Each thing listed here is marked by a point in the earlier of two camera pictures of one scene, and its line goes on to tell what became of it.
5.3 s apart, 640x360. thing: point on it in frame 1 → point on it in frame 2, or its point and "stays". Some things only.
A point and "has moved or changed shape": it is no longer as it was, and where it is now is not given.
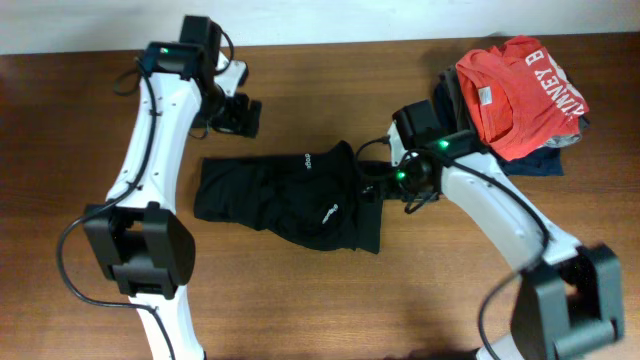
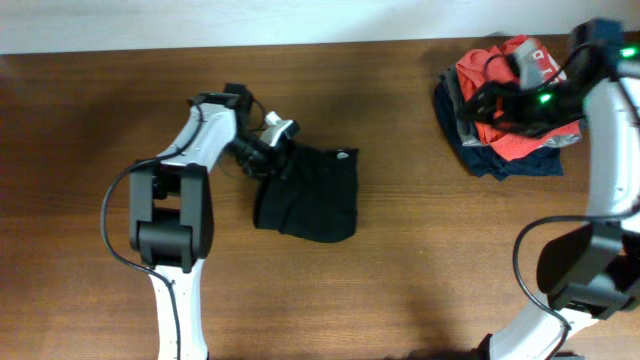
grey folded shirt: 451,94 stays
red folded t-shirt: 517,96 stays
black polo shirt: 316,199 has moved or changed shape
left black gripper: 237,123 → 272,169
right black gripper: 428,194 → 507,92
